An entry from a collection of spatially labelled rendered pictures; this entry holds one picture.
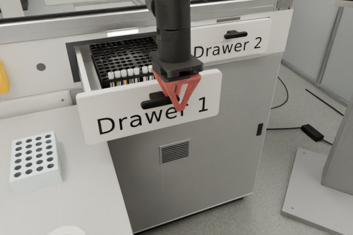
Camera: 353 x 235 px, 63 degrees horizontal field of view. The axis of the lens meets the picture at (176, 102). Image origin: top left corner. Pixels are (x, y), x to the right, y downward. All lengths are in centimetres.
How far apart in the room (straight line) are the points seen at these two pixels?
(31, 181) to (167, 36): 36
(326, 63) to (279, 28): 157
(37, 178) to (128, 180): 54
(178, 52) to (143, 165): 65
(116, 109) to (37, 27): 31
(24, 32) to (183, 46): 43
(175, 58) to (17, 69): 45
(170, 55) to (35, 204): 36
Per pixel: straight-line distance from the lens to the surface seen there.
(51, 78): 83
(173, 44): 48
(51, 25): 77
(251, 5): 93
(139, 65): 70
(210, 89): 61
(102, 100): 55
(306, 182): 169
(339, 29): 247
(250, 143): 125
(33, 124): 80
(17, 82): 83
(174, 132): 102
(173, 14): 47
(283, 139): 197
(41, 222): 58
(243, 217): 150
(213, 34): 87
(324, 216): 159
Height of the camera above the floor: 120
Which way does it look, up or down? 33 degrees down
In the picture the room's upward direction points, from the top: straight up
